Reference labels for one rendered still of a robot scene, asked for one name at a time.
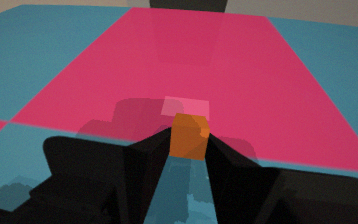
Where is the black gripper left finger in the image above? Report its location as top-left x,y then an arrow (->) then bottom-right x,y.
42,127 -> 172,224

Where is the orange block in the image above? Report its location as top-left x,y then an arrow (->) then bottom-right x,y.
169,113 -> 210,161

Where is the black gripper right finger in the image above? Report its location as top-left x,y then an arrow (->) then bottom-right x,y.
205,133 -> 358,224

